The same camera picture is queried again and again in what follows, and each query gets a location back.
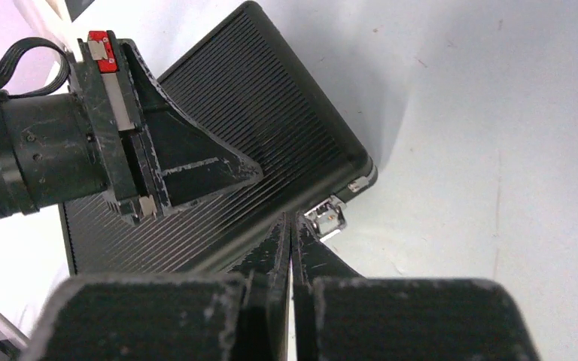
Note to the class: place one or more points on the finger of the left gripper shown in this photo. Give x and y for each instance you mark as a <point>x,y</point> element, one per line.
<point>189,165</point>

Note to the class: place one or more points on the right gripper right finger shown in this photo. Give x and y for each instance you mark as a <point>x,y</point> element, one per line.
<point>342,315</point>

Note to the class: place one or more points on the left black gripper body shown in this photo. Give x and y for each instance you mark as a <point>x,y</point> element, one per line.
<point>85,133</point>

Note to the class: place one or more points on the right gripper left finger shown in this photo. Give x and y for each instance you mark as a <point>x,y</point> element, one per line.
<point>237,315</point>

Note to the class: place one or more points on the black aluminium poker case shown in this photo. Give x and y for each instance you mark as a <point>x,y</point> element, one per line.
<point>258,139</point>

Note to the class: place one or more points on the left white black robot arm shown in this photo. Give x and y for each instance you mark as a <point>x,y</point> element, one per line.
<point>105,126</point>

